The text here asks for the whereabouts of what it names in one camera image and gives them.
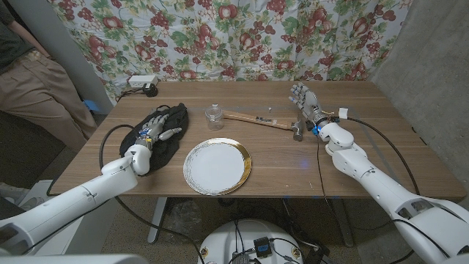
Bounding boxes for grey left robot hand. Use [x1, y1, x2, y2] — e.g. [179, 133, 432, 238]
[134, 112, 183, 150]

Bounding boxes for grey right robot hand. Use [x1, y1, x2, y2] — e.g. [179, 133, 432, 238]
[288, 82, 333, 129]

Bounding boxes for white power strip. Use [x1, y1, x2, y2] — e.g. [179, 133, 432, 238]
[128, 75, 160, 89]

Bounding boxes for floral fruit-print backdrop cloth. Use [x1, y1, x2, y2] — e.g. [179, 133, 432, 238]
[47, 0, 413, 103]

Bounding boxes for clear glass cup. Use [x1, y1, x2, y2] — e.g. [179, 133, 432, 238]
[204, 103, 225, 131]

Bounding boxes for white floor board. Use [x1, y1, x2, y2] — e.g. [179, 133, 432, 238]
[14, 179, 59, 206]

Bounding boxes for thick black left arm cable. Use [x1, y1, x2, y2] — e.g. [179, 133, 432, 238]
[97, 123, 206, 264]

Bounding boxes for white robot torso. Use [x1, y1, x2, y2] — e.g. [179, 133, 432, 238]
[197, 219, 304, 264]

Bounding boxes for person in khaki trousers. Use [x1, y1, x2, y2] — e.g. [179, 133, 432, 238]
[0, 0, 98, 153]

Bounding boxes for person's bare forearm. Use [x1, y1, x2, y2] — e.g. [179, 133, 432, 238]
[7, 20, 51, 59]

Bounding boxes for black box with blue label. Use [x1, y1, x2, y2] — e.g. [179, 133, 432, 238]
[254, 237, 273, 257]

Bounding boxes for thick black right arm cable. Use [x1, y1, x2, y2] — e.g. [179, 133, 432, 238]
[347, 116, 422, 197]

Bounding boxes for white gold-rimmed paper plate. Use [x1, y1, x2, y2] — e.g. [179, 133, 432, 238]
[182, 137, 253, 197]

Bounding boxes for wooden-handled hammer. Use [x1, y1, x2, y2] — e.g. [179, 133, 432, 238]
[221, 109, 305, 142]

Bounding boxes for grey table leg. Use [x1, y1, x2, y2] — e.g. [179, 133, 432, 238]
[331, 197, 355, 247]

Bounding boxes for black plug adapter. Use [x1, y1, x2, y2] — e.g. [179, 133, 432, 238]
[142, 83, 159, 98]

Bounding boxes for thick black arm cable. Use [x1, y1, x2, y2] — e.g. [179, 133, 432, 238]
[97, 123, 206, 264]
[347, 116, 422, 197]

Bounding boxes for black shorts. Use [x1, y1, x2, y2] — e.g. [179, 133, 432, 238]
[119, 102, 190, 175]

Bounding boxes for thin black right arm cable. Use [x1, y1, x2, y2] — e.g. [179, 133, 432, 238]
[315, 134, 451, 260]

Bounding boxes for white table leg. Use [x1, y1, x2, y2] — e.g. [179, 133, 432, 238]
[147, 197, 169, 244]

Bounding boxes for crumpled clear plastic bag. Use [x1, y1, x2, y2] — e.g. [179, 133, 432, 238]
[160, 199, 206, 245]

